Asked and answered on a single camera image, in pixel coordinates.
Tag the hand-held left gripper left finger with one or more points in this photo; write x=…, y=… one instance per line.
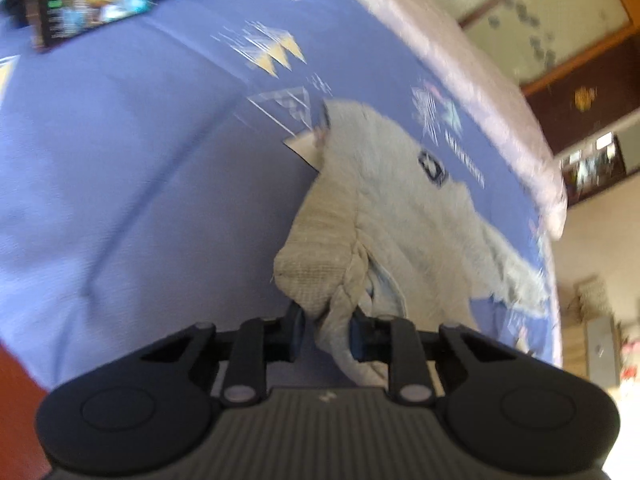
x=296, y=332

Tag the smartphone with lit screen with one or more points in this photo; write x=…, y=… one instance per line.
x=92, y=2

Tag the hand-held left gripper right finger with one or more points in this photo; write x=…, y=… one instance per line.
x=356, y=341

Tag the blue printed bedsheet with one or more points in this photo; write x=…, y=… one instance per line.
x=150, y=170

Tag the grey cabinet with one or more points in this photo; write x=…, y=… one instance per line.
x=602, y=350

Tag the wooden wardrobe with glass doors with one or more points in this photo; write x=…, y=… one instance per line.
x=540, y=5

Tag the pale lilac patterned quilt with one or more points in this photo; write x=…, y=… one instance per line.
x=450, y=50

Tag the dark brown wooden door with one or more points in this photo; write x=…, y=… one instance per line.
x=560, y=110

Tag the gold door ornament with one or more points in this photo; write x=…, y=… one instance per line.
x=585, y=98

